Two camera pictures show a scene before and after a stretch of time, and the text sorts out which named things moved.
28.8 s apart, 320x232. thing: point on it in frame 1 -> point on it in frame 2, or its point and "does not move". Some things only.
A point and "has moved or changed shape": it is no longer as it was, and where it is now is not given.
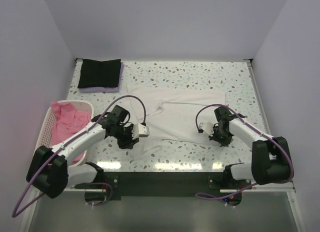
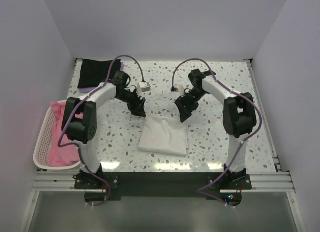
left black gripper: x=129 y=142 -> x=137 y=108
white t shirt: x=170 y=113 has moved or changed shape
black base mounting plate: x=216 y=185 does not move
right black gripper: x=225 y=142 -> x=185 y=112
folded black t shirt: x=99 y=74 does not move
